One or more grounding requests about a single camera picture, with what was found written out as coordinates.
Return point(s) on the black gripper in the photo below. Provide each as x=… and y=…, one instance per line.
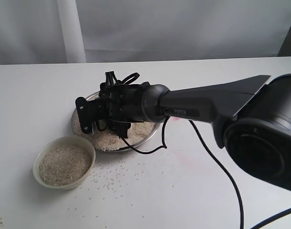
x=120, y=103

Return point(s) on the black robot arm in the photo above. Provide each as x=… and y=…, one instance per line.
x=250, y=118

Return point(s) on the steel plate of rice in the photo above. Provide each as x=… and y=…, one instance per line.
x=108, y=141

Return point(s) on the white bowl of rice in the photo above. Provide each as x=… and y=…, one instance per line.
x=64, y=163

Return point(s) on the white backdrop curtain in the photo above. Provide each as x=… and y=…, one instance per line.
x=80, y=31

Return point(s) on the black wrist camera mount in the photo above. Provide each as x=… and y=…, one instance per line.
x=112, y=83

